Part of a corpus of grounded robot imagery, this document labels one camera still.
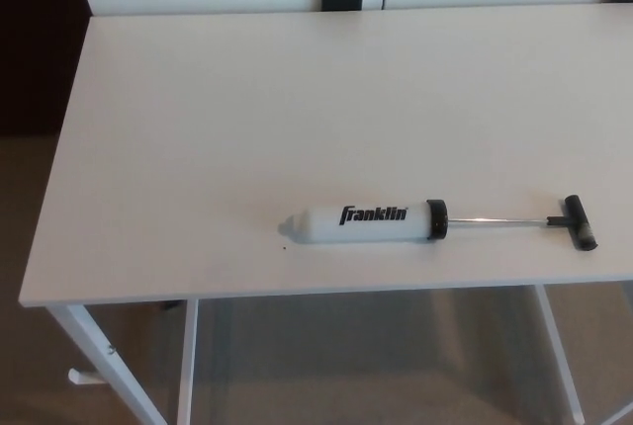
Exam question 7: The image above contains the white Franklin air pump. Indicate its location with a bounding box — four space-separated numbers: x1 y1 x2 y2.
276 194 600 252

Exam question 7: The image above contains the white desk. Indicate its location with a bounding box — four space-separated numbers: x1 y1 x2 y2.
18 2 633 425

